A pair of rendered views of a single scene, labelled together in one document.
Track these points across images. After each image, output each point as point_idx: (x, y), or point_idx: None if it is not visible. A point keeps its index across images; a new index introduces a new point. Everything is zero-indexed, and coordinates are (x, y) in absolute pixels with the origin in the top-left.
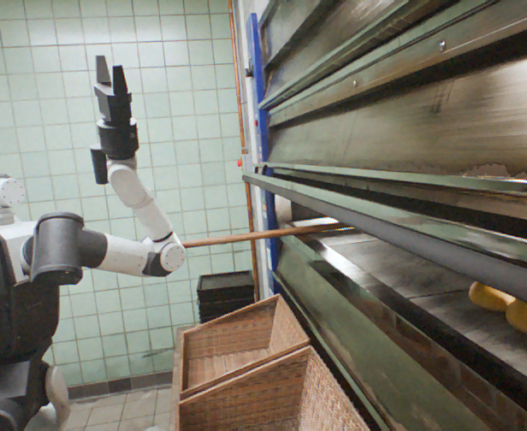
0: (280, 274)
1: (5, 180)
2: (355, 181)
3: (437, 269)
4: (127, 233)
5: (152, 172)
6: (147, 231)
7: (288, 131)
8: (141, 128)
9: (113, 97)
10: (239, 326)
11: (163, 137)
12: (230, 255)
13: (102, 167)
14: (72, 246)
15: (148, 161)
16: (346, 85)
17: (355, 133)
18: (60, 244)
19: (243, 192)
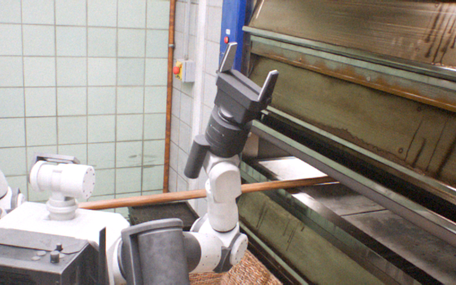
0: (242, 218)
1: (85, 171)
2: (450, 195)
3: None
4: (14, 138)
5: (55, 63)
6: (218, 223)
7: (294, 74)
8: (46, 5)
9: (258, 103)
10: (190, 273)
11: (74, 20)
12: (138, 169)
13: (202, 162)
14: (185, 262)
15: (51, 48)
16: None
17: None
18: (176, 261)
19: (163, 98)
